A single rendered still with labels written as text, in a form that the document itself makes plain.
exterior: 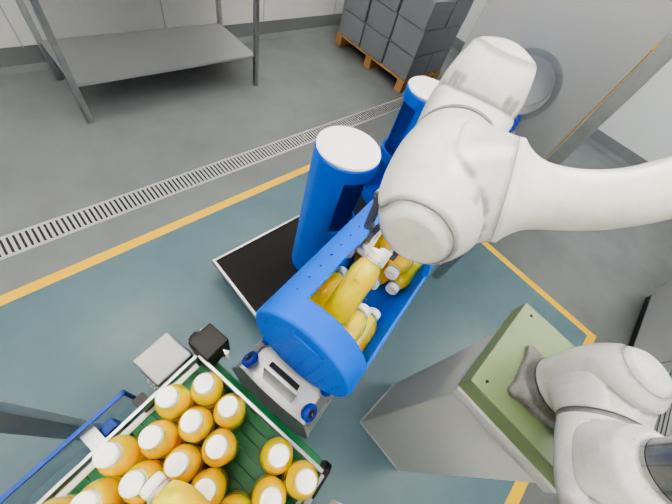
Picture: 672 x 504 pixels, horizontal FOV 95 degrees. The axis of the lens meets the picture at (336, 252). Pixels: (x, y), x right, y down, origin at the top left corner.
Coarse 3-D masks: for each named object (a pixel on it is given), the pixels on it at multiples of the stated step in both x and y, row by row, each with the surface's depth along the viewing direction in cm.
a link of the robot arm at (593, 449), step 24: (576, 408) 64; (576, 432) 61; (600, 432) 57; (624, 432) 54; (648, 432) 53; (576, 456) 58; (600, 456) 54; (624, 456) 51; (648, 456) 49; (576, 480) 56; (600, 480) 52; (624, 480) 50; (648, 480) 48
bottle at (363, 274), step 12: (360, 264) 69; (372, 264) 68; (348, 276) 70; (360, 276) 68; (372, 276) 68; (336, 288) 72; (348, 288) 69; (360, 288) 69; (336, 300) 71; (348, 300) 70; (360, 300) 71; (336, 312) 71; (348, 312) 71
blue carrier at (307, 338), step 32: (352, 224) 85; (320, 256) 77; (352, 256) 103; (288, 288) 70; (384, 288) 101; (416, 288) 87; (256, 320) 75; (288, 320) 62; (320, 320) 62; (384, 320) 88; (288, 352) 75; (320, 352) 61; (352, 352) 63; (320, 384) 75; (352, 384) 65
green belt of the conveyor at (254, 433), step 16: (224, 368) 86; (224, 384) 82; (240, 384) 84; (256, 400) 82; (256, 416) 79; (272, 416) 81; (240, 432) 77; (256, 432) 78; (272, 432) 78; (288, 432) 80; (240, 448) 75; (256, 448) 76; (304, 448) 78; (240, 464) 73; (256, 464) 74; (240, 480) 72; (224, 496) 70; (288, 496) 72
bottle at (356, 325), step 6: (354, 312) 77; (360, 312) 78; (354, 318) 75; (360, 318) 76; (366, 318) 79; (342, 324) 74; (348, 324) 74; (354, 324) 74; (360, 324) 75; (366, 324) 78; (348, 330) 73; (354, 330) 74; (360, 330) 75; (354, 336) 74; (360, 336) 76
